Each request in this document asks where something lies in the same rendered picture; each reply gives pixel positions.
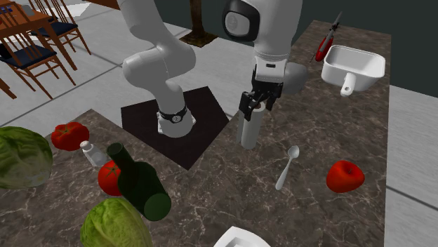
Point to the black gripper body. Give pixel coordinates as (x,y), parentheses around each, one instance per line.
(265,87)

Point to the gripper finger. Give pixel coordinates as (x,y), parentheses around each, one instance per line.
(272,101)
(247,104)

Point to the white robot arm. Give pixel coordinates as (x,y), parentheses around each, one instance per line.
(155,70)

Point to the white paper towel roll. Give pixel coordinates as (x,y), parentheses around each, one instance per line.
(251,131)

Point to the dark robot stand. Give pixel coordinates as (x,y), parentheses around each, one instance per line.
(205,116)

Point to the white spoon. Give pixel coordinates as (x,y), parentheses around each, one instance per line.
(286,169)

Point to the red and grey tool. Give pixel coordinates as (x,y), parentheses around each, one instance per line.
(324,48)

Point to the red apple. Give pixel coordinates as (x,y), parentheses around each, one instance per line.
(344,178)

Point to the dark green bottle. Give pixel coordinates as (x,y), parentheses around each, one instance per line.
(142,186)

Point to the white plate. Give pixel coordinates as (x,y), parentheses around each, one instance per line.
(239,239)

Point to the red tomato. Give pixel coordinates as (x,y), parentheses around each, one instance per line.
(107,179)
(70,136)

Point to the glass salt shaker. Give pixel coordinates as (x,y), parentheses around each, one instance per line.
(93,155)

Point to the green lettuce head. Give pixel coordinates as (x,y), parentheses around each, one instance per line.
(22,159)
(113,225)

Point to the wooden chair blue cushion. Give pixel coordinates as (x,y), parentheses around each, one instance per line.
(61,27)
(29,56)

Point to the wooden dining table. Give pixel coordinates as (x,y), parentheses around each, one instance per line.
(32,22)

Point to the brown wooden post with base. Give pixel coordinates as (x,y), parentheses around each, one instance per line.
(197,20)

